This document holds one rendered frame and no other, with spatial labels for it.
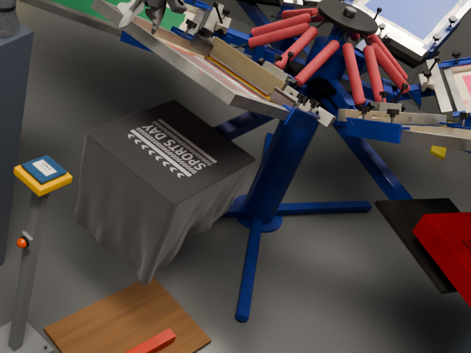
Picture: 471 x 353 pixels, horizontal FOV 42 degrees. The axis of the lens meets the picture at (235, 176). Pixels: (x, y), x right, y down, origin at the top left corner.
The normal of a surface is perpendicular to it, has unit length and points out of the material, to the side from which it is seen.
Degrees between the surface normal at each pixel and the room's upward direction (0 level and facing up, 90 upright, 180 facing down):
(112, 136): 0
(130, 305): 0
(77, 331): 0
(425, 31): 32
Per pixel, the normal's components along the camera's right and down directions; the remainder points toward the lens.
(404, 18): -0.04, -0.46
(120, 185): -0.64, 0.32
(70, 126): 0.31, -0.75
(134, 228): -0.37, 0.57
